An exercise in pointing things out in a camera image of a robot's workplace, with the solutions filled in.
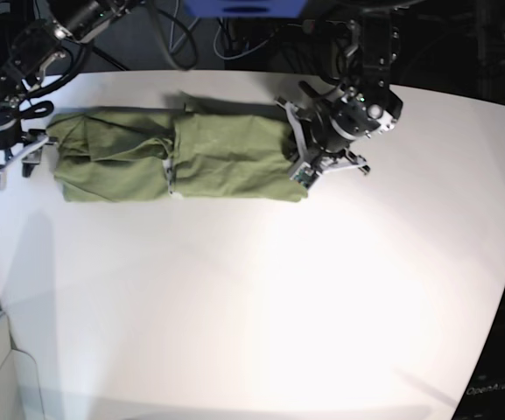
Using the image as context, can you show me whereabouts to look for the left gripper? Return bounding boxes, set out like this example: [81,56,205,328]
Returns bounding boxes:
[276,80,370,190]

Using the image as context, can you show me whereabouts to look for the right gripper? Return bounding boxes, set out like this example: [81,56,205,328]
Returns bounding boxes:
[0,115,57,191]

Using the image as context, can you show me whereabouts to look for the green T-shirt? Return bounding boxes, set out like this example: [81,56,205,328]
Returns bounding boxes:
[46,100,308,203]

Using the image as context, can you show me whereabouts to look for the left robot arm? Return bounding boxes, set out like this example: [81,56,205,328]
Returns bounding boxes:
[276,1,403,189]

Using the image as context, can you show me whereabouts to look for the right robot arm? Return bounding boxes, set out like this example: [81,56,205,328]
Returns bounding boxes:
[0,1,139,190]

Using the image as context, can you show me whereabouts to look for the white ID label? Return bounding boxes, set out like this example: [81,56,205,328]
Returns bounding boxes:
[162,158,183,200]

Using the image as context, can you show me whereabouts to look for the blue box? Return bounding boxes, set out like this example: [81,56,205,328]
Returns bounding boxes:
[184,0,307,18]

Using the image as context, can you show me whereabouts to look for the white cabinet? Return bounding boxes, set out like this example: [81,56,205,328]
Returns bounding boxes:
[0,311,46,419]

